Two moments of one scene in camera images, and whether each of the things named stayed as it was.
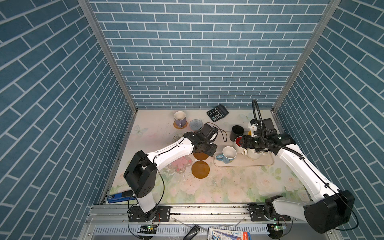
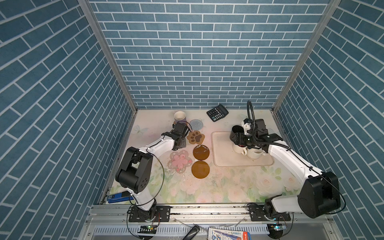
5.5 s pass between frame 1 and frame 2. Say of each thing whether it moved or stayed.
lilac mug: stayed
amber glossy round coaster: stayed
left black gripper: moved
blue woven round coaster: stayed
